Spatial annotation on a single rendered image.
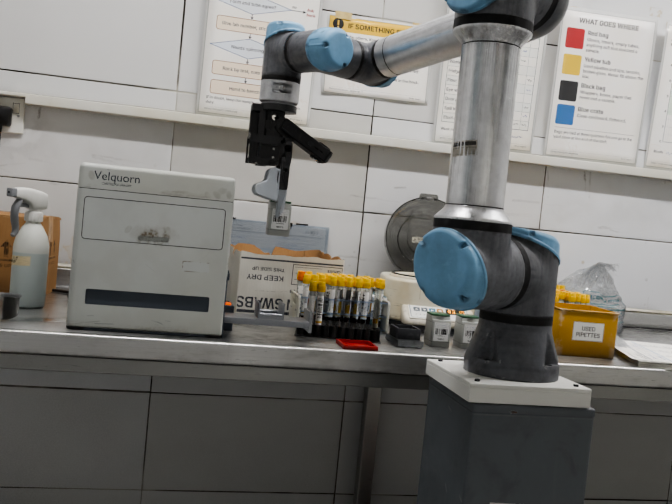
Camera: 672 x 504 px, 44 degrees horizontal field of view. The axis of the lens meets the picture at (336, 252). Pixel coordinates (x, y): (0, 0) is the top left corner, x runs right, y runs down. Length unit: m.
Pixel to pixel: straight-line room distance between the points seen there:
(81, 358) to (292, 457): 0.92
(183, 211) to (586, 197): 1.33
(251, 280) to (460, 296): 0.76
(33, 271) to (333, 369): 0.64
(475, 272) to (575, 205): 1.33
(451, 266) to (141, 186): 0.62
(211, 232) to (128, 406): 0.82
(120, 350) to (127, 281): 0.13
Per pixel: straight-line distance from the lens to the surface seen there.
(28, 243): 1.76
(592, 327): 1.84
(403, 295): 1.92
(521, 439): 1.29
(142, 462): 2.28
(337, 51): 1.49
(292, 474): 2.33
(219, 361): 1.52
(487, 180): 1.20
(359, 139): 2.20
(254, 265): 1.84
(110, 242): 1.53
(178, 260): 1.53
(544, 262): 1.31
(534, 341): 1.31
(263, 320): 1.57
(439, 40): 1.47
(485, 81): 1.22
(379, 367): 1.58
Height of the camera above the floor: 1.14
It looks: 3 degrees down
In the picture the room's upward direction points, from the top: 6 degrees clockwise
